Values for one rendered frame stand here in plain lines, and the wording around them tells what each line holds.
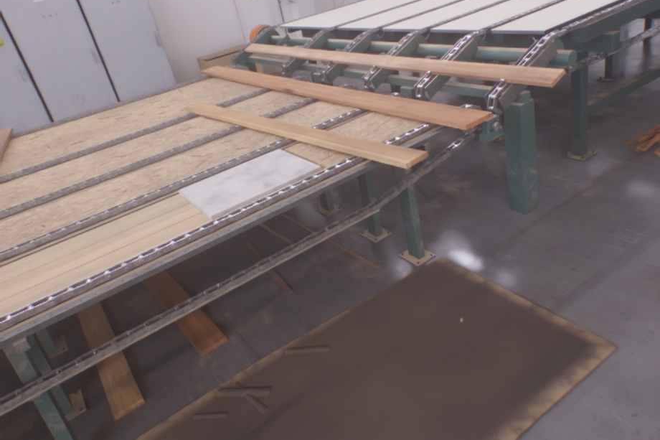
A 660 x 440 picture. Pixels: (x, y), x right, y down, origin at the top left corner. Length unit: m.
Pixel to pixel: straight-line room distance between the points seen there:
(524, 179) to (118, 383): 2.59
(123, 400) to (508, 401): 1.80
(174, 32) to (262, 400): 6.63
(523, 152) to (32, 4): 5.95
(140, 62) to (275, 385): 5.78
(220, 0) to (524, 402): 7.46
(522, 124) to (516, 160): 0.25
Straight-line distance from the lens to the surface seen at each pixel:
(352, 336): 2.81
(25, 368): 2.49
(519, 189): 3.57
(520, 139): 3.40
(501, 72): 3.37
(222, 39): 8.75
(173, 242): 2.32
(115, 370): 3.21
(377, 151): 2.59
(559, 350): 2.67
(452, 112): 2.96
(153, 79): 7.82
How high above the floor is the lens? 1.85
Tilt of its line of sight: 24 degrees down
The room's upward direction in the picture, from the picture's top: 12 degrees counter-clockwise
